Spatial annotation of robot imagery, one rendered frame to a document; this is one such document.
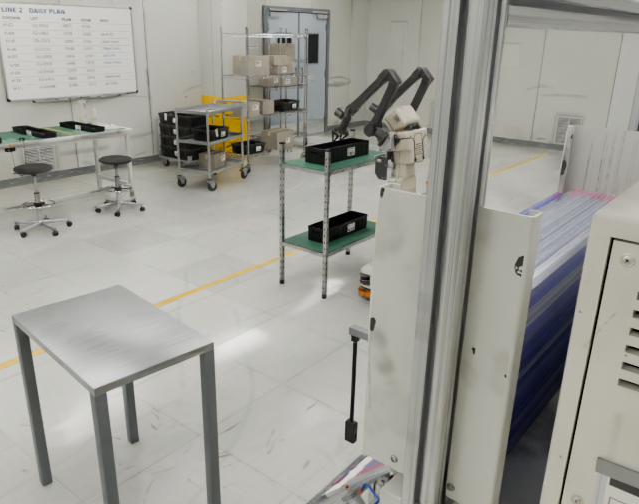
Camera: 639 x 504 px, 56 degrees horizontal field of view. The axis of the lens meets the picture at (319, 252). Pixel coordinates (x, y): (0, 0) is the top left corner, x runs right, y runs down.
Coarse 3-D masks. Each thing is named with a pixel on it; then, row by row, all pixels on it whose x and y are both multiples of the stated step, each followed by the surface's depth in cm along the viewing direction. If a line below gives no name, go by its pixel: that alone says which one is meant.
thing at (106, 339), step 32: (32, 320) 229; (64, 320) 229; (96, 320) 230; (128, 320) 230; (160, 320) 231; (64, 352) 207; (96, 352) 207; (128, 352) 208; (160, 352) 208; (192, 352) 211; (32, 384) 242; (96, 384) 189; (128, 384) 275; (32, 416) 246; (96, 416) 190; (128, 416) 280; (96, 448) 197
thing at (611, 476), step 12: (600, 468) 54; (612, 468) 53; (624, 468) 52; (600, 480) 54; (612, 480) 54; (624, 480) 53; (636, 480) 52; (600, 492) 55; (612, 492) 54; (624, 492) 53; (636, 492) 52
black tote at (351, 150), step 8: (320, 144) 451; (328, 144) 459; (336, 144) 467; (344, 144) 475; (352, 144) 455; (360, 144) 463; (368, 144) 472; (312, 152) 436; (320, 152) 431; (336, 152) 441; (344, 152) 449; (352, 152) 457; (360, 152) 466; (312, 160) 438; (320, 160) 433; (336, 160) 444
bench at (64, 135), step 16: (48, 128) 653; (64, 128) 655; (128, 128) 666; (0, 144) 561; (16, 144) 570; (32, 144) 582; (48, 144) 598; (96, 144) 709; (128, 144) 668; (96, 160) 714; (128, 176) 681; (96, 192) 651; (16, 208) 587
